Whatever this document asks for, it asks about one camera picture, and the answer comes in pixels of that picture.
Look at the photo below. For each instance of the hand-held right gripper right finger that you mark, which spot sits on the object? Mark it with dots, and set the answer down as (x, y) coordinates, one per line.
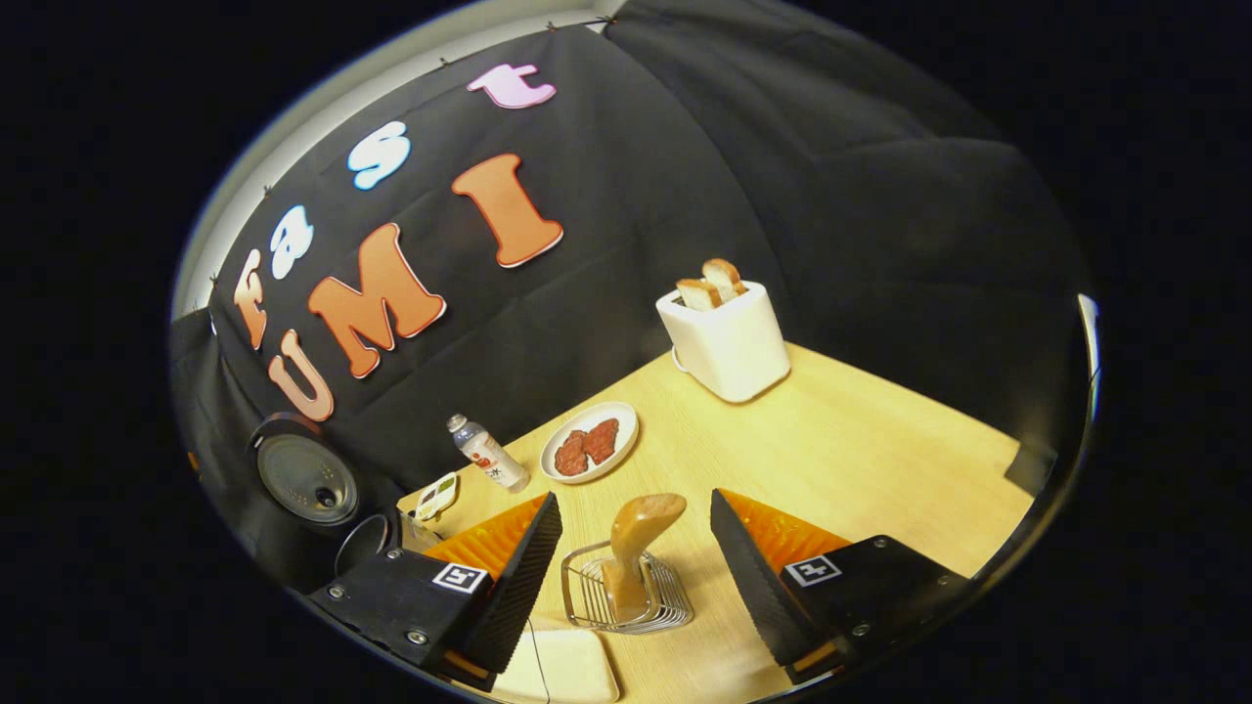
(753, 587)

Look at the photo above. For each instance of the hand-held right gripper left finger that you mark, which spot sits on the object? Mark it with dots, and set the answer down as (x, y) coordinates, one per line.
(518, 587)

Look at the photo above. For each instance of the cream rice box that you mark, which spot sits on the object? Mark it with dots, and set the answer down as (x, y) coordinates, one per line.
(572, 670)

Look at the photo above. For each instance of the wooden spoon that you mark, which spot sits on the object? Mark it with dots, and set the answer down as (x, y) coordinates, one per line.
(641, 528)

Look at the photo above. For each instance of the dark grey rice cooker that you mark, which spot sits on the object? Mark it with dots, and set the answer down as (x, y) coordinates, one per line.
(303, 479)

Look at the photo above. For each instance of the white divided condiment dish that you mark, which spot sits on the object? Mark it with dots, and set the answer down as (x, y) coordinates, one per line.
(435, 497)

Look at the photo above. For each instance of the small clear drink bottle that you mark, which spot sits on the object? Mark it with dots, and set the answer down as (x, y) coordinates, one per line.
(489, 458)

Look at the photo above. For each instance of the white round plate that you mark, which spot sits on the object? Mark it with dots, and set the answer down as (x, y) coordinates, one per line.
(623, 418)

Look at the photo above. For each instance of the white toaster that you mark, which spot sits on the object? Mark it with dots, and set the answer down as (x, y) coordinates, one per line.
(729, 342)

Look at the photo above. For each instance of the black tape patch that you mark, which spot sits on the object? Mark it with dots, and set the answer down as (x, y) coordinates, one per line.
(1032, 466)

